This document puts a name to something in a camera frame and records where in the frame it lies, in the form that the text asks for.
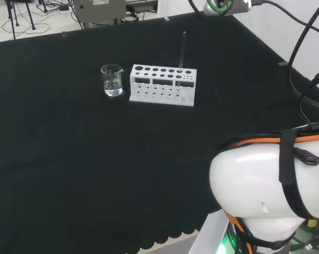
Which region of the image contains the white test tube rack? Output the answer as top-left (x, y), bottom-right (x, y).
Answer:
top-left (129, 64), bottom-right (198, 107)

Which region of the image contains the small clear glass beaker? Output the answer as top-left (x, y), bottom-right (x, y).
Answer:
top-left (100, 63), bottom-right (123, 97)

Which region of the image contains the black bench cloth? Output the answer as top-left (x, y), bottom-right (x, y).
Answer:
top-left (0, 10), bottom-right (319, 254)

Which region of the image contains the grey metal box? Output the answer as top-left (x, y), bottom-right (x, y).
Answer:
top-left (72, 0), bottom-right (127, 29)

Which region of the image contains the black arm strap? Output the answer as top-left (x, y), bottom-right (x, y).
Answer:
top-left (278, 128), bottom-right (316, 220)

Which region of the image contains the black usb cable socket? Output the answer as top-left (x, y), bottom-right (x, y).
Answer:
top-left (293, 147), bottom-right (319, 166)

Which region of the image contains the thick black cable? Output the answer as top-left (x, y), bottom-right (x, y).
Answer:
top-left (288, 0), bottom-right (319, 110)
top-left (251, 0), bottom-right (319, 39)

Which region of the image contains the black cable with plug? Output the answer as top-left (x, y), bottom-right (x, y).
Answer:
top-left (299, 66), bottom-right (319, 128)

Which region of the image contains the black camera tripod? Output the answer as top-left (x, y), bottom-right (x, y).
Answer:
top-left (3, 0), bottom-right (37, 40)

